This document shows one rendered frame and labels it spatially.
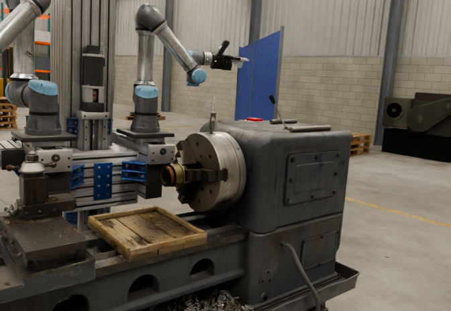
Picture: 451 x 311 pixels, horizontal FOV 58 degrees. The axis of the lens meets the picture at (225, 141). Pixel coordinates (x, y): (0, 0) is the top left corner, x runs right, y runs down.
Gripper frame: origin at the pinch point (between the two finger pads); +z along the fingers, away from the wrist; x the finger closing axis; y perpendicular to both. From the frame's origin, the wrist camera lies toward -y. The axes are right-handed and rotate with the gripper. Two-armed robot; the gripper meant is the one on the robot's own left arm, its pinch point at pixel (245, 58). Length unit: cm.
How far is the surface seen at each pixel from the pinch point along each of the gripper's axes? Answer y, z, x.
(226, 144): 27, -32, 83
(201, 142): 27, -40, 79
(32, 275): 50, -93, 126
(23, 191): 39, -100, 97
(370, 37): -28, 627, -787
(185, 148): 32, -45, 74
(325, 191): 49, 18, 77
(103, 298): 68, -75, 113
